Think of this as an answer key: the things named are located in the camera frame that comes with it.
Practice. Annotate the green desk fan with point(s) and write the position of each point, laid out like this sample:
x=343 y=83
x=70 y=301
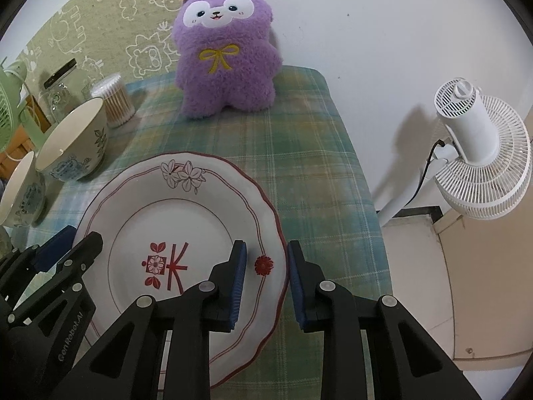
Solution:
x=6 y=104

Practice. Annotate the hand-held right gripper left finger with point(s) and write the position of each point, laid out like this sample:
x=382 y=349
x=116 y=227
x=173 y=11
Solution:
x=239 y=283

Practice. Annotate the white clip fan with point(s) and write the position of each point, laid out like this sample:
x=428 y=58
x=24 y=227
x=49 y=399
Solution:
x=470 y=121

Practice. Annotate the plaid tablecloth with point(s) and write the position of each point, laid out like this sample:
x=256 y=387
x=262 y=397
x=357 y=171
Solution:
x=312 y=154

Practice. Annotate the cotton swab container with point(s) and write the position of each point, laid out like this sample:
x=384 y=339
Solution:
x=114 y=100

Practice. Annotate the beige floral ceramic bowl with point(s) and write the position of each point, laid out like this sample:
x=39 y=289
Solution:
x=79 y=154
x=25 y=204

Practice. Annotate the green printed mat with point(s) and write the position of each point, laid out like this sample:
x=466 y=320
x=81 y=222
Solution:
x=104 y=29

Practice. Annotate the glass jar with dark lid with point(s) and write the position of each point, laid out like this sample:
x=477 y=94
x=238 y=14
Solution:
x=58 y=100

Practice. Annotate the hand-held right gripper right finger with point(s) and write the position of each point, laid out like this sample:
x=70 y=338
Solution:
x=296 y=283

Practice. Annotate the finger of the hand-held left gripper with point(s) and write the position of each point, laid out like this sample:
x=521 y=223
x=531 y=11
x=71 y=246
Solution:
x=52 y=250
x=81 y=254

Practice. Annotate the small red-rimmed plate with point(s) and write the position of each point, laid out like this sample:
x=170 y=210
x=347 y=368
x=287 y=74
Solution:
x=137 y=216

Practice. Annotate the purple plush toy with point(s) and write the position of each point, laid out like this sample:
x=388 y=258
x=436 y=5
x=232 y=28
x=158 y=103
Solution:
x=225 y=62

